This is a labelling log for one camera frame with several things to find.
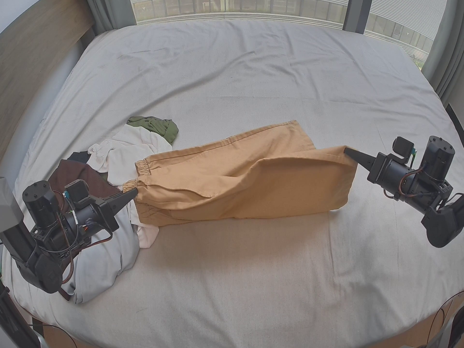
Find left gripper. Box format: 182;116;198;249
74;198;120;233

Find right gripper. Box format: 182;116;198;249
367;152;414;196

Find tan shorts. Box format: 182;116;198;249
123;119;357;228

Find dark brown garment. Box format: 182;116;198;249
47;159;122;302

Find pale grey garment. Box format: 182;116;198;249
60;194;141;305

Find black garment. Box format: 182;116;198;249
67;152;96;166

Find cream garment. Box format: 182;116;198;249
87;125;173;249

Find olive green garment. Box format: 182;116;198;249
127;116;180;145

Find grey-green curtain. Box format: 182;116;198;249
78;0;138;35
422;0;464;104

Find bed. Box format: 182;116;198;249
0;0;464;348

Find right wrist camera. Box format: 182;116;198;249
391;136;415;164

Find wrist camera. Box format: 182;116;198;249
65;180;91;209
391;136;415;164

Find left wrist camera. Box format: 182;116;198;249
65;180;91;209

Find black cable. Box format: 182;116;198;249
426;291;464;348

